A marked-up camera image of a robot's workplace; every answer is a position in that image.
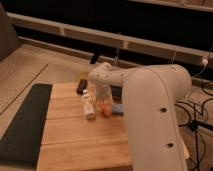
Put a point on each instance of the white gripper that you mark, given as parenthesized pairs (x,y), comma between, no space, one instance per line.
(103,92)

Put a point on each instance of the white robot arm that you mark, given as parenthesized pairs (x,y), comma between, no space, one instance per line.
(149,94)

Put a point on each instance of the black bowl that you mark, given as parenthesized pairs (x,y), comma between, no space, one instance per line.
(116,92)

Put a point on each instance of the white plastic bottle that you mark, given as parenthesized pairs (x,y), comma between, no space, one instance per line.
(88,105)

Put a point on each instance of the black rectangular block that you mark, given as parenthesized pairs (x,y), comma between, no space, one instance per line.
(81,86)

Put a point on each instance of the dark green mat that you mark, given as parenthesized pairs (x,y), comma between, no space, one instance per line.
(22,140)

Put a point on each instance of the black bracket on wall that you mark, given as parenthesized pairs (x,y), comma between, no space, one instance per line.
(94,58)

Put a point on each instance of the white wall shelf rail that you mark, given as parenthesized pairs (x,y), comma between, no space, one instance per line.
(133,44)

